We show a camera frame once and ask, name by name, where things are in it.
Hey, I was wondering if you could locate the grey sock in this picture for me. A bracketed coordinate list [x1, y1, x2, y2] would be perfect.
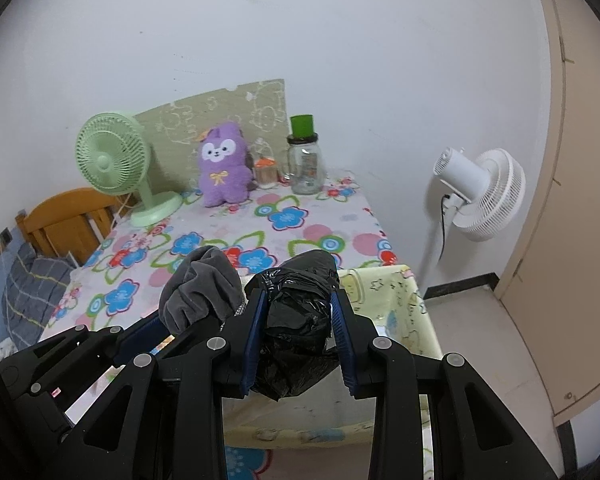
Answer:
[158, 245, 245, 336]

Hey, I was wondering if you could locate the floral tablecloth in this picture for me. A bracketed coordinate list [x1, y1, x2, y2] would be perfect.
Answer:
[43, 176, 399, 337]

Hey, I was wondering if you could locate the grey plaid pillow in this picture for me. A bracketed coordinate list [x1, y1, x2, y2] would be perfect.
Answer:
[2, 243, 76, 350]

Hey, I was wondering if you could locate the wooden bed headboard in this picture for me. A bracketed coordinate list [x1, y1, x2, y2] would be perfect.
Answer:
[15, 188, 135, 266]

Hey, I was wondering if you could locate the yellow cartoon storage box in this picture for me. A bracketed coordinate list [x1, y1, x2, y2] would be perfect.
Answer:
[223, 264, 442, 450]

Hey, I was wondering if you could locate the beige door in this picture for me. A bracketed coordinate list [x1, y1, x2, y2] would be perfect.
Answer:
[495, 0, 600, 425]

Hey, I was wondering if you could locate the purple plush toy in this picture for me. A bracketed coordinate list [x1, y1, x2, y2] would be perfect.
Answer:
[198, 122, 253, 208]

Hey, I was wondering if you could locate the green desk fan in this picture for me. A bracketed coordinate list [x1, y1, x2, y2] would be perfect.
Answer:
[74, 113, 183, 228]

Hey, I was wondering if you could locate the small jar orange lid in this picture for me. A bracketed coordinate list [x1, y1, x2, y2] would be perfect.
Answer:
[253, 157, 278, 188]

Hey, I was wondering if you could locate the green patterned board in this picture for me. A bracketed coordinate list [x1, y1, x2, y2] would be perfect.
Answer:
[135, 79, 289, 192]

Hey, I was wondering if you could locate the glass jar green lid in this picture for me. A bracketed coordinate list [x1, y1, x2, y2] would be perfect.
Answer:
[287, 114, 325, 195]

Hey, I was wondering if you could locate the white standing fan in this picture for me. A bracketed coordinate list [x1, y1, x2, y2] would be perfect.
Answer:
[417, 148, 530, 286]

